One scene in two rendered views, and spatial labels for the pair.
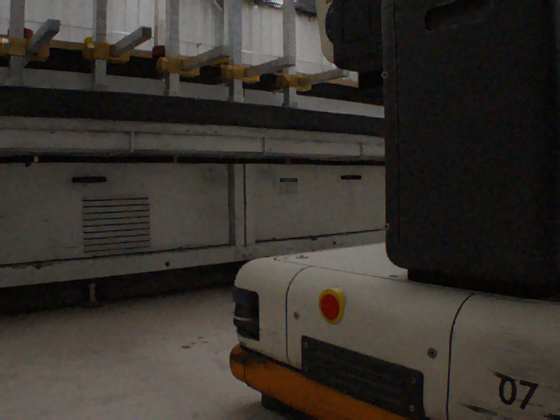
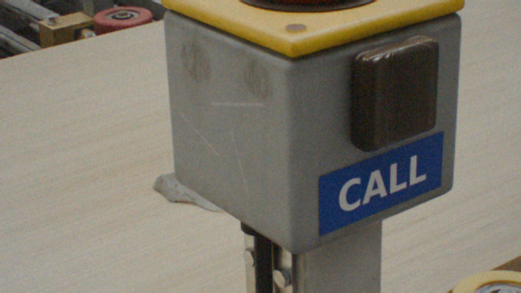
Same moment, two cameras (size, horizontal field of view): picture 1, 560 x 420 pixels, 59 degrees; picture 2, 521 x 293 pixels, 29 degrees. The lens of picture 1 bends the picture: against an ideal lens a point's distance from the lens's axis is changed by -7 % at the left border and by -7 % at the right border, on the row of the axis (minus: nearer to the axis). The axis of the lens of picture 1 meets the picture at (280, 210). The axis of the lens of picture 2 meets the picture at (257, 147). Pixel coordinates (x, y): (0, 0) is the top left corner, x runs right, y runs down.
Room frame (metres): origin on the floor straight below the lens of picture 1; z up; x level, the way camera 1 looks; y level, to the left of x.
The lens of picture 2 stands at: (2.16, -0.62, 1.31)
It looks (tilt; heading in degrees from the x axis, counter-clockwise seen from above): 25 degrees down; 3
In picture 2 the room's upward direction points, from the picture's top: 2 degrees counter-clockwise
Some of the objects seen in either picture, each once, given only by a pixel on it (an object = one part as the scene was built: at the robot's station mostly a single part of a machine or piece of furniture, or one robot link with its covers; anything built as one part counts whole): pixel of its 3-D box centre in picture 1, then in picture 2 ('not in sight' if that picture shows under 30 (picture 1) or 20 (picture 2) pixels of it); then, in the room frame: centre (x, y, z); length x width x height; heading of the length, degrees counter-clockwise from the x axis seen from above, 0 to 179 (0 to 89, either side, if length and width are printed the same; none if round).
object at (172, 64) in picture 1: (178, 66); not in sight; (1.72, 0.33, 0.81); 0.14 x 0.06 x 0.05; 128
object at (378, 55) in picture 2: not in sight; (395, 93); (2.44, -0.65, 1.20); 0.03 x 0.01 x 0.03; 128
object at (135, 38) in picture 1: (117, 50); not in sight; (1.53, 0.48, 0.82); 0.43 x 0.03 x 0.04; 38
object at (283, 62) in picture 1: (252, 72); not in sight; (1.85, 0.09, 0.81); 0.43 x 0.03 x 0.04; 38
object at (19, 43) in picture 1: (23, 49); not in sight; (1.41, 0.72, 0.81); 0.14 x 0.06 x 0.05; 128
